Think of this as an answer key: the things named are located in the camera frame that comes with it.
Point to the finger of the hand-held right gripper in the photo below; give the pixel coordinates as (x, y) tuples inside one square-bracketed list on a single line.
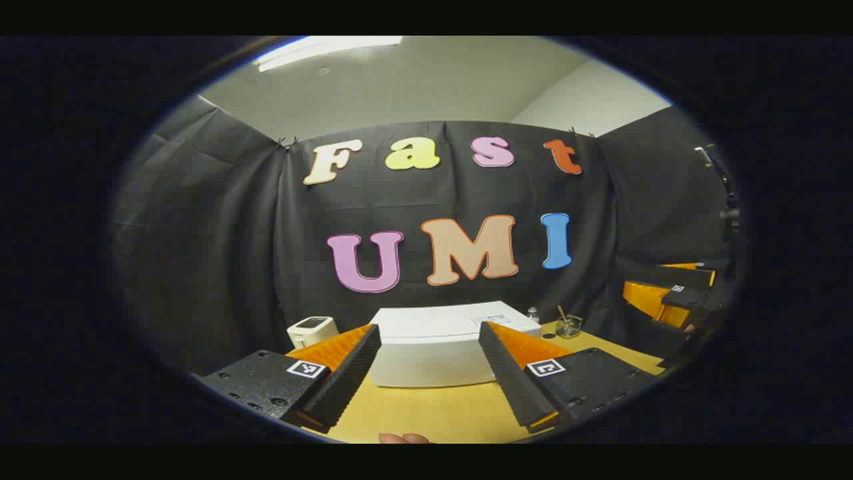
[(656, 306), (690, 274)]

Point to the square glass jar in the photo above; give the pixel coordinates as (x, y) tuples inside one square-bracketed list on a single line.
[(568, 328)]

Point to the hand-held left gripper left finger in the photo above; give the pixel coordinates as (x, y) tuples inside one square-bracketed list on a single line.
[(346, 380)]

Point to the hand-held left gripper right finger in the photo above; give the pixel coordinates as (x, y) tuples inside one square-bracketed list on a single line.
[(510, 380)]

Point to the black backdrop cloth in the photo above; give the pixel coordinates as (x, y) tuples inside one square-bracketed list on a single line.
[(233, 233)]

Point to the white microwave oven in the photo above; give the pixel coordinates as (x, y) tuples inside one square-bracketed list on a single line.
[(433, 346)]

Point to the black stand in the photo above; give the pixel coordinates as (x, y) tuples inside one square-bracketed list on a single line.
[(730, 216)]

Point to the thin wooden stick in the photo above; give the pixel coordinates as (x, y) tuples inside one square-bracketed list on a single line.
[(562, 313)]

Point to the white toaster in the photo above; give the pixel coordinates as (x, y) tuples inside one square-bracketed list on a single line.
[(313, 330)]

